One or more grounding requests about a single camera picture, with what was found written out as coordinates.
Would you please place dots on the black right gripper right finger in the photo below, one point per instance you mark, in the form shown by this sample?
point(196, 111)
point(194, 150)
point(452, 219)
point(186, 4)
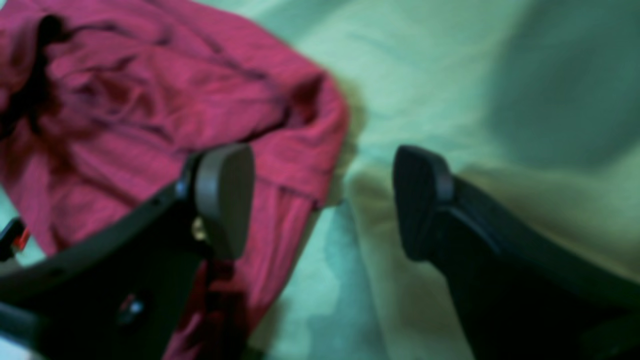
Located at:
point(518, 295)

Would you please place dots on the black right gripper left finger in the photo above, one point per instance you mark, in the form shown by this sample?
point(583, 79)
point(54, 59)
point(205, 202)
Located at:
point(120, 294)

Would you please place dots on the red long-sleeve T-shirt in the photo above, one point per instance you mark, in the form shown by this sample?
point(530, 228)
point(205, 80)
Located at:
point(102, 101)

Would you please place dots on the green table cloth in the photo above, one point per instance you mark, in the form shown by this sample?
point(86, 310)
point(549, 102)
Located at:
point(536, 102)

